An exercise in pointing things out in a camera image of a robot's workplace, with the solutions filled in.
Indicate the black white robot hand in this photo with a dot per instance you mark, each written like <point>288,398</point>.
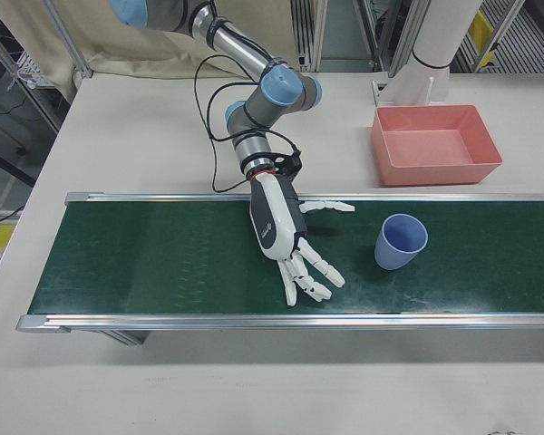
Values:
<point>272,217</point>

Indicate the light blue plastic cup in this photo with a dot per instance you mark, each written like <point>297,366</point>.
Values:
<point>392,256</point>

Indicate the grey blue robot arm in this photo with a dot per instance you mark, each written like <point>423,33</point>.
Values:
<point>276,86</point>

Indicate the pink plastic box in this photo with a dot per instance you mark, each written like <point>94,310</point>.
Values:
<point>430,174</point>

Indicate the beige curtain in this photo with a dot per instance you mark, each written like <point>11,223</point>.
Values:
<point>131,50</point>

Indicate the white column with base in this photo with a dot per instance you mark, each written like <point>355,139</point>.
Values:
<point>435,36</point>

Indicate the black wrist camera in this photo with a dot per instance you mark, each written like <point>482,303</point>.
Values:
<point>292,163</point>

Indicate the green conveyor belt aluminium frame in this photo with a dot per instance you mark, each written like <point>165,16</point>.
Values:
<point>163,263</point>

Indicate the aluminium rack frame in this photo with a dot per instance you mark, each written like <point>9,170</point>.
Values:
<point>317,36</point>

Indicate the aluminium frame post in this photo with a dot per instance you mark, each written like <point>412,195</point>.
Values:
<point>74,47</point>

